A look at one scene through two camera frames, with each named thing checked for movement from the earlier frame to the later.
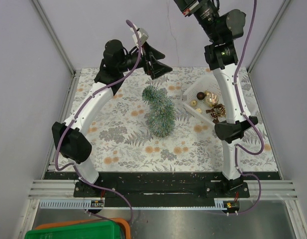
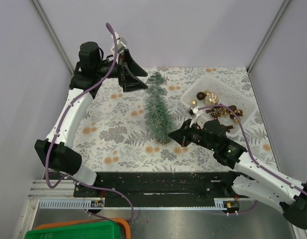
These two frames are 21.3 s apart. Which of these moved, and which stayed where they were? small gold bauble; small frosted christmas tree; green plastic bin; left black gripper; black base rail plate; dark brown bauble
Moved: small frosted christmas tree; left black gripper
Stayed: small gold bauble; black base rail plate; dark brown bauble; green plastic bin
